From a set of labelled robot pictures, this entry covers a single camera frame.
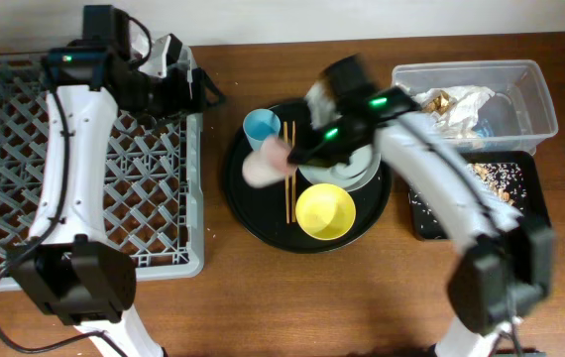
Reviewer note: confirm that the left wooden chopstick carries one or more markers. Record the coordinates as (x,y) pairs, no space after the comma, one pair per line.
(286,179)

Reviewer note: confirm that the black rectangular tray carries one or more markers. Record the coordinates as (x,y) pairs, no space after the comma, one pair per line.
(536,202)

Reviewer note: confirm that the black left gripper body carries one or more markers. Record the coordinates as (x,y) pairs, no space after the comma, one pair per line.
(158,97)

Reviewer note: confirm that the grey dishwasher rack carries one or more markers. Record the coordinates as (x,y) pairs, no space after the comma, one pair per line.
(152,197)

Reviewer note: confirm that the pale green plate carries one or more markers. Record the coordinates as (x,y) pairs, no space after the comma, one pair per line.
(363,165)

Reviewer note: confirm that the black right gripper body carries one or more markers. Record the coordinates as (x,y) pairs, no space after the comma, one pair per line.
(335,141)

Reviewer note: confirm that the clear plastic bin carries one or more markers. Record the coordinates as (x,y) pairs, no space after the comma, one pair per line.
(518,117)

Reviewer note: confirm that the yellow bowl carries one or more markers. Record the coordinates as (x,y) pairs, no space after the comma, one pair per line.
(325,212)

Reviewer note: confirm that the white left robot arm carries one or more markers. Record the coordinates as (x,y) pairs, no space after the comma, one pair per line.
(67,268)

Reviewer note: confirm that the wooden chopstick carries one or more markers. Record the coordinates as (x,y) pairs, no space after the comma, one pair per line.
(293,177)
(286,179)

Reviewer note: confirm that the crumpled white paper waste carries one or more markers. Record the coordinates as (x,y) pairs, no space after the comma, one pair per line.
(460,121)

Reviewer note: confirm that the pink plastic cup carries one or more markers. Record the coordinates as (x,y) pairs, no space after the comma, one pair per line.
(269,164)

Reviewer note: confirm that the blue plastic cup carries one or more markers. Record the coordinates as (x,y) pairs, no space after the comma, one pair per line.
(260,124)

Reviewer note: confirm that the round black tray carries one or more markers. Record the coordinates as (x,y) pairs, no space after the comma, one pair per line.
(261,210)

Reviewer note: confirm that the gold foil wrapper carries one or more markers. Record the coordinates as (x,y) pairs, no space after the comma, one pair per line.
(440,104)

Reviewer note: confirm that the food scraps rice and peanuts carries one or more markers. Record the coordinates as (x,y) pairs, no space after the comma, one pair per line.
(504,180)

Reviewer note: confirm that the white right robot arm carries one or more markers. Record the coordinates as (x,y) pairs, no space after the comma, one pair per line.
(506,257)

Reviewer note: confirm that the right wooden chopstick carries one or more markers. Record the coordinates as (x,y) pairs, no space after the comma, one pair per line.
(293,177)

